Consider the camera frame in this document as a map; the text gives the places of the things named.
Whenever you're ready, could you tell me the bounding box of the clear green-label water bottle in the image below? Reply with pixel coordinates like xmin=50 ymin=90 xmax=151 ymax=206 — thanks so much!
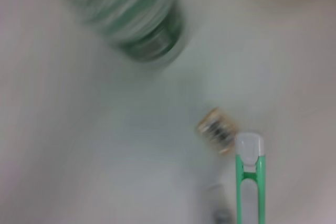
xmin=56 ymin=0 xmax=188 ymax=68

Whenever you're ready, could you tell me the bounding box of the green utility knife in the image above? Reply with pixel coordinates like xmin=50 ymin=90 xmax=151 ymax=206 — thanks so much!
xmin=234 ymin=130 xmax=267 ymax=224

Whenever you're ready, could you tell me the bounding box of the beige eraser with barcode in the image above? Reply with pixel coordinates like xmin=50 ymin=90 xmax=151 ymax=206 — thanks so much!
xmin=195 ymin=106 xmax=240 ymax=156

